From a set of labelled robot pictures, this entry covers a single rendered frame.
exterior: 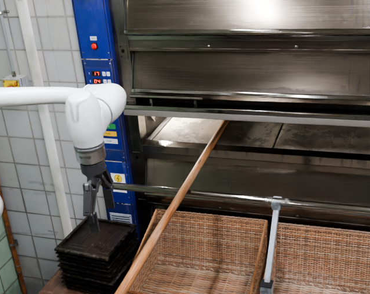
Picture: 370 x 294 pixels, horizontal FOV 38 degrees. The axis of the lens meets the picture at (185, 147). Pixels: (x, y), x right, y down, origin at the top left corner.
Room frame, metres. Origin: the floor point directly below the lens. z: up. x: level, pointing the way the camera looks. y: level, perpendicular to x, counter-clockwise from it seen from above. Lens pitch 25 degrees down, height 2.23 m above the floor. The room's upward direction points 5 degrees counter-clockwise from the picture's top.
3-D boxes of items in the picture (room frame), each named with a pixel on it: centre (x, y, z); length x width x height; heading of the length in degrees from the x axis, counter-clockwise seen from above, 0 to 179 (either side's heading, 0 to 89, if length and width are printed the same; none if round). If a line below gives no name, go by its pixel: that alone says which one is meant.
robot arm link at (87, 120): (1.49, 0.28, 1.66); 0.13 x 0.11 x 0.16; 161
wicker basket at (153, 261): (1.97, -0.01, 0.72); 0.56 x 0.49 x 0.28; 70
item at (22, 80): (2.51, 0.78, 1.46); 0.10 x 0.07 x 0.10; 69
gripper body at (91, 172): (1.48, 0.28, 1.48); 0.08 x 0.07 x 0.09; 165
